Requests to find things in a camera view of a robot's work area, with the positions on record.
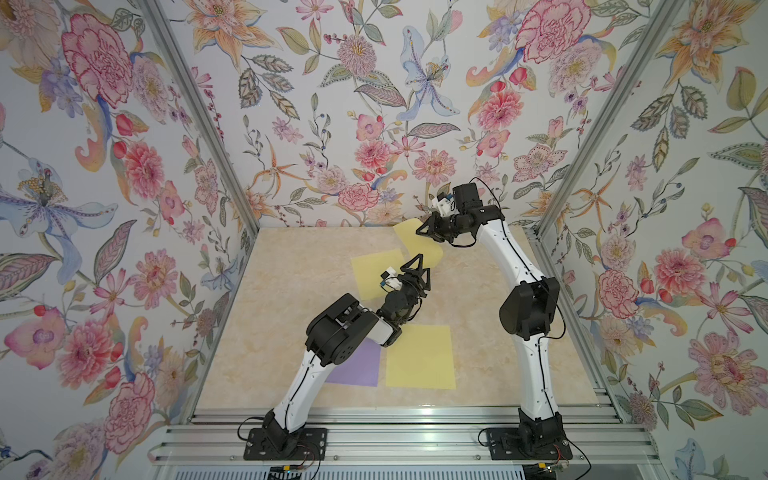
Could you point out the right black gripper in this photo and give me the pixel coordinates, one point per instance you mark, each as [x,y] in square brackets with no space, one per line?
[433,228]

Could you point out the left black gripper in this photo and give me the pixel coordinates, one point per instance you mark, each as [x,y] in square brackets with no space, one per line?
[415,285]

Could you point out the yellow paper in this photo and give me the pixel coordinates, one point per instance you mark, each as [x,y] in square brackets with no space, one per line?
[421,358]
[367,270]
[416,244]

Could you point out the purple paper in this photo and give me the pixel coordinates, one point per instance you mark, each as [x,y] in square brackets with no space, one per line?
[361,369]

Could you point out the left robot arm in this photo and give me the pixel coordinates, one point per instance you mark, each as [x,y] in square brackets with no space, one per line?
[334,335]

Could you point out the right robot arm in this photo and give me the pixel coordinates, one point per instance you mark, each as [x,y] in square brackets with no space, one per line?
[526,314]

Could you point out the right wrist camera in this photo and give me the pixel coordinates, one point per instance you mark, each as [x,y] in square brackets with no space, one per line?
[444,205]

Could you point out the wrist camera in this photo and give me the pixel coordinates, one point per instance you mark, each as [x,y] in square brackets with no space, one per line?
[444,205]
[390,281]

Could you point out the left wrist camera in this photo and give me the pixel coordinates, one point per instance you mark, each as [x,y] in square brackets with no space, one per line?
[390,281]

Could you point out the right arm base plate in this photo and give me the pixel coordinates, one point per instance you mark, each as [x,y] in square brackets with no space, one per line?
[518,445]

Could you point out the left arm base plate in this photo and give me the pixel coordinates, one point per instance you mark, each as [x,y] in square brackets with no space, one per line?
[305,444]

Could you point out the aluminium front rail frame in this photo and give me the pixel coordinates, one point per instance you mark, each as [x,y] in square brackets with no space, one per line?
[606,444]

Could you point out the right aluminium corner post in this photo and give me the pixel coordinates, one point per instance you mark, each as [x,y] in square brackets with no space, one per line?
[649,41]

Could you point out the aluminium corner post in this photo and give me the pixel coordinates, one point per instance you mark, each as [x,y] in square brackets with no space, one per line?
[159,25]
[649,41]

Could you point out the left aluminium corner post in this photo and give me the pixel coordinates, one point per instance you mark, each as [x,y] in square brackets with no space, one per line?
[159,25]

